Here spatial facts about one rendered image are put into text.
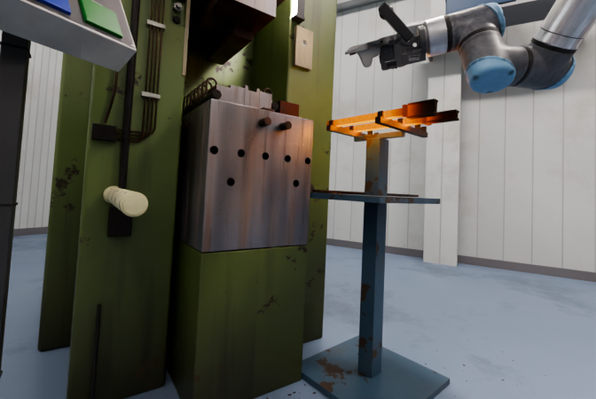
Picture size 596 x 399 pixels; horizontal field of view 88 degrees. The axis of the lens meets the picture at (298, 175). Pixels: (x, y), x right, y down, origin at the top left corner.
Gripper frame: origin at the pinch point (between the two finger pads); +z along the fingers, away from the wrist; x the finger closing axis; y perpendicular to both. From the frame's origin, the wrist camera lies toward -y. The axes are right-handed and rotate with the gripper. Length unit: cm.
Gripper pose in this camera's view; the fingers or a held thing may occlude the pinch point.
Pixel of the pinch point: (346, 51)
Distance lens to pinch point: 92.6
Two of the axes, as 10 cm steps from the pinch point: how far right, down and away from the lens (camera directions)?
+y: 2.3, 9.3, 2.9
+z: -9.4, 1.4, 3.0
